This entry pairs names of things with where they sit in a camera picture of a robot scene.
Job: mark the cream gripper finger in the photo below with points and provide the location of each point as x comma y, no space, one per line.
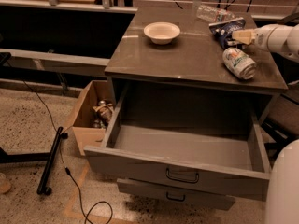
244,36

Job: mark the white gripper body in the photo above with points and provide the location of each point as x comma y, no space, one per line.
261,38

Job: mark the blue chip bag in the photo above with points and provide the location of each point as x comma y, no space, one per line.
222,31

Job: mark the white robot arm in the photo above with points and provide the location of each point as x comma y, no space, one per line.
282,202

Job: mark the grey drawer cabinet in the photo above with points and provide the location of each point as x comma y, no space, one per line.
184,85

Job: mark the open grey top drawer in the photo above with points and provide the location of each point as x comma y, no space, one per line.
186,138

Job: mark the grey bottom drawer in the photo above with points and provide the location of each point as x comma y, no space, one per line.
176,195

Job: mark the crushed soda can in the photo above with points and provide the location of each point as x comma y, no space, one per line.
239,63

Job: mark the clear plastic water bottle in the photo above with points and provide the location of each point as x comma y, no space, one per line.
213,14

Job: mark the white bowl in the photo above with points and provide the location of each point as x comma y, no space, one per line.
161,33

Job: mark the cans in cardboard box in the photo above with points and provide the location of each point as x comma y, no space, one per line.
104,111

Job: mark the cardboard box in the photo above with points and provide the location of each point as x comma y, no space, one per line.
82,116

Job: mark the black stand leg with wheels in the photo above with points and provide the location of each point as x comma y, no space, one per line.
43,189

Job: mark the grey metal rail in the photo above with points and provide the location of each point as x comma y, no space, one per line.
60,63

